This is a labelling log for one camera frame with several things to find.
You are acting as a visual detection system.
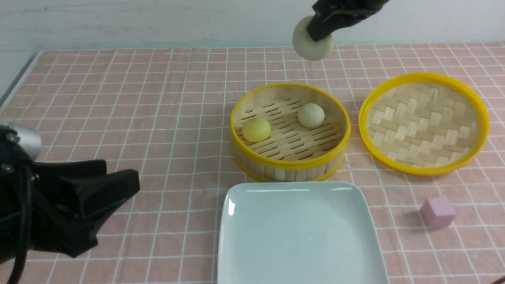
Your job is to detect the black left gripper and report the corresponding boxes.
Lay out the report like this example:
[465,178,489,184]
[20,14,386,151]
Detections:
[1,142,140,263]

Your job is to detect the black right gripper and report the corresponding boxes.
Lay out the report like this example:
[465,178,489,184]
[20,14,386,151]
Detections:
[306,0,388,41]

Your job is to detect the white steamed bun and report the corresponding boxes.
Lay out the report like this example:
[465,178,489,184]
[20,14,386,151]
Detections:
[297,103,326,128]
[292,16,334,61]

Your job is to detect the yellow steamed bun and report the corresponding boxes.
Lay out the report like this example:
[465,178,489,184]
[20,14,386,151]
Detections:
[242,117,272,143]

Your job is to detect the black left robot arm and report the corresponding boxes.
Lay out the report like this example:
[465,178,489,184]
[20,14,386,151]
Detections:
[1,121,140,263]

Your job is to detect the white square plate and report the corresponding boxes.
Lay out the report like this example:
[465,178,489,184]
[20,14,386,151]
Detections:
[217,181,389,284]

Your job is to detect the pink checkered tablecloth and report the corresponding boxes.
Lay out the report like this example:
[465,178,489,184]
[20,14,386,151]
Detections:
[2,43,504,284]

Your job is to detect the bamboo steamer basket yellow rim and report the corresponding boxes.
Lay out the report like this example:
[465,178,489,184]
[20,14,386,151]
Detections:
[229,83,351,182]

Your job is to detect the woven bamboo steamer lid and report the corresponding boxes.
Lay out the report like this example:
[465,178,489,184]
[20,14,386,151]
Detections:
[358,73,490,176]

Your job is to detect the pink cube block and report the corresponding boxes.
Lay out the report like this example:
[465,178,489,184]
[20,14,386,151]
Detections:
[419,196,456,229]

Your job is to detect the black cable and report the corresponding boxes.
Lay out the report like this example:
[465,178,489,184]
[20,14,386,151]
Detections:
[6,162,34,284]

